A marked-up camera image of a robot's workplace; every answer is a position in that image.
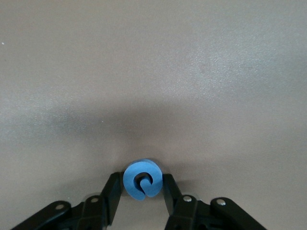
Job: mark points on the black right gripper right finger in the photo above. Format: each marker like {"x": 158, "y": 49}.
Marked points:
{"x": 187, "y": 210}

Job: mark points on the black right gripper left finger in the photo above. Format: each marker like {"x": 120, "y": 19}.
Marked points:
{"x": 96, "y": 210}

